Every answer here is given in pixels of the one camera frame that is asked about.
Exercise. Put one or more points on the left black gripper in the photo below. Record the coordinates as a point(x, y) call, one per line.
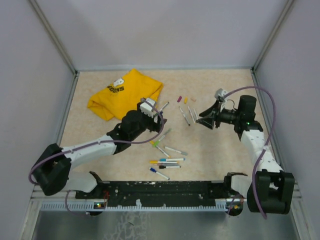
point(155, 126)

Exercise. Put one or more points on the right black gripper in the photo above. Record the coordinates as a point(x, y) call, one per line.
point(210, 115)

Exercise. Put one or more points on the lime green cap marker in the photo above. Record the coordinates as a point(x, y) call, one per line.
point(161, 138)

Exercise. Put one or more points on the yellow cap rainbow marker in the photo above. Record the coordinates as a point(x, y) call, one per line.
point(191, 114)

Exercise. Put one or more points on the grey cap marker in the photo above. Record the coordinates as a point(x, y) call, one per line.
point(176, 151)

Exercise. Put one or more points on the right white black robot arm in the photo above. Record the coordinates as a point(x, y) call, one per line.
point(269, 188)

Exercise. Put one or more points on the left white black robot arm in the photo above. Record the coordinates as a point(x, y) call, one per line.
point(54, 170)

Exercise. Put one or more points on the yellow cap silver marker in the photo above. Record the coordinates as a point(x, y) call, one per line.
point(163, 162)

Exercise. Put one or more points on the black cap marker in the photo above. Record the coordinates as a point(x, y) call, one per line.
point(169, 167)

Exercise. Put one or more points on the blue cap whiteboard marker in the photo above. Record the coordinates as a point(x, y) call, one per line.
point(159, 173)

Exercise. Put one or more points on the yellow printed t-shirt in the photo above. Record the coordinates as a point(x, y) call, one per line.
point(123, 95)

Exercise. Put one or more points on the cyan cap marker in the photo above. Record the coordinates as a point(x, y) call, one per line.
point(171, 159)

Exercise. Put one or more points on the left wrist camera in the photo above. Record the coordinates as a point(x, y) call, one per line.
point(147, 107)

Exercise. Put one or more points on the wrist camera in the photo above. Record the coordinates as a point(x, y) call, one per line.
point(147, 107)
point(220, 95)

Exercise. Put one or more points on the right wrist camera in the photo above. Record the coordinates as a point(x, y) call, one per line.
point(220, 95)

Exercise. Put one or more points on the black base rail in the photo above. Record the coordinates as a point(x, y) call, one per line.
point(175, 196)

